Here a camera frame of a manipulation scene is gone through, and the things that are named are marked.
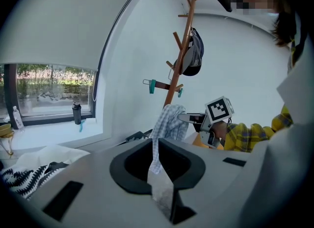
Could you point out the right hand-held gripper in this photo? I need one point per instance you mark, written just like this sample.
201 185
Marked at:
219 109

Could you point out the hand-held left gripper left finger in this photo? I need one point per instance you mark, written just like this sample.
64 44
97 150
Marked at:
98 185

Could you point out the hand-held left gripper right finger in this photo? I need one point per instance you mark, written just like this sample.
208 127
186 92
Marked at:
211 185

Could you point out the blue checked shirt clothes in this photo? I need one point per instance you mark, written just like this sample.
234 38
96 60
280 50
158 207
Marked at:
169 121

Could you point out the teal clip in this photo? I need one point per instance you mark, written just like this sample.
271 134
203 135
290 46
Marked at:
152 86
180 92

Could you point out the wooden coat rack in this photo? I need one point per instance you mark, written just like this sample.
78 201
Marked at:
173 89

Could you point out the navy cap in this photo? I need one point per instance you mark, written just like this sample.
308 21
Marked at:
192 72

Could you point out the white round floor bed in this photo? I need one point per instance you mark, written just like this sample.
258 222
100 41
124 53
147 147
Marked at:
56 154

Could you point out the small teal object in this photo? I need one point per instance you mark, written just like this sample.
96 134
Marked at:
81 127

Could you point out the grey cap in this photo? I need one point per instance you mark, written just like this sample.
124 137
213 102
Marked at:
193 56

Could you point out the black drinking bottle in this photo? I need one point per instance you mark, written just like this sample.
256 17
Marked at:
76 114

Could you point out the black white patterned blanket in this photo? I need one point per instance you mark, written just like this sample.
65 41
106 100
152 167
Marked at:
22 180

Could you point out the clear water bottle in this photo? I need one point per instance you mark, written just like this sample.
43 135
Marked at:
17 120

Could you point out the large window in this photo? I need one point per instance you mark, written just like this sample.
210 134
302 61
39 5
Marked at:
49 87

